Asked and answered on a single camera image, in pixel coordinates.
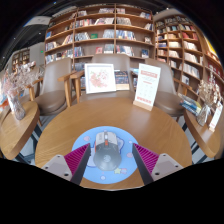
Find brown leather middle armchair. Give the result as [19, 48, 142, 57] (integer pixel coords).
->
[71, 54, 135, 103]

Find wooden right wall bookshelf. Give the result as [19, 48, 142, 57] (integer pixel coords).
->
[154, 13, 224, 104]

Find distant wooden bookshelf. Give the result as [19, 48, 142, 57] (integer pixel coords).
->
[12, 49, 30, 72]

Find framed floral picture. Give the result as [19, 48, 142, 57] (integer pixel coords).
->
[84, 63, 116, 94]

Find vase with beige dried flowers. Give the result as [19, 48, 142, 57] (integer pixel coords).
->
[196, 72, 223, 126]

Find vase with pink dried flowers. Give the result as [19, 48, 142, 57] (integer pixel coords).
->
[3, 61, 43, 120]

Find stack of books on armrest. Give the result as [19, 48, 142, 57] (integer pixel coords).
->
[179, 94, 201, 116]

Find grey computer mouse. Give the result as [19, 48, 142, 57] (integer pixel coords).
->
[93, 131, 121, 171]

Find white card on right table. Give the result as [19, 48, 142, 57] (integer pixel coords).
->
[209, 102, 223, 132]

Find brown leather left armchair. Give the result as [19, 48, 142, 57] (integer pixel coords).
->
[25, 57, 78, 117]

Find white menu card stand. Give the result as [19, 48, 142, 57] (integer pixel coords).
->
[133, 64, 161, 111]

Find round wooden right table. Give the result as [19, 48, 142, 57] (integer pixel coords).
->
[182, 110, 221, 161]

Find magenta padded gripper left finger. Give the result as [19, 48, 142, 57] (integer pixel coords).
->
[42, 144, 91, 185]

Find round wooden left table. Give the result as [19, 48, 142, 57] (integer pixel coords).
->
[0, 101, 41, 160]

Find brown leather armchair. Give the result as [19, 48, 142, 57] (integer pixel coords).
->
[25, 57, 78, 117]
[71, 54, 135, 103]
[145, 58, 185, 117]

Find round blue mouse pad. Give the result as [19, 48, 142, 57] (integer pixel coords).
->
[72, 126, 137, 184]

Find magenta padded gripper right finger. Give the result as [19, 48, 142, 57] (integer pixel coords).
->
[132, 143, 182, 185]

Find brown leather right armchair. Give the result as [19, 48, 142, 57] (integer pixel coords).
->
[145, 58, 185, 117]

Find round wooden centre table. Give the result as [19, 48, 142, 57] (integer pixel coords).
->
[34, 96, 193, 192]

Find large wooden back bookshelf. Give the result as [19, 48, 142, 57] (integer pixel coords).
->
[45, 3, 155, 67]

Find round wooden table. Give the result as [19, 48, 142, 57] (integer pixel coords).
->
[0, 101, 41, 160]
[182, 110, 221, 161]
[34, 96, 193, 192]

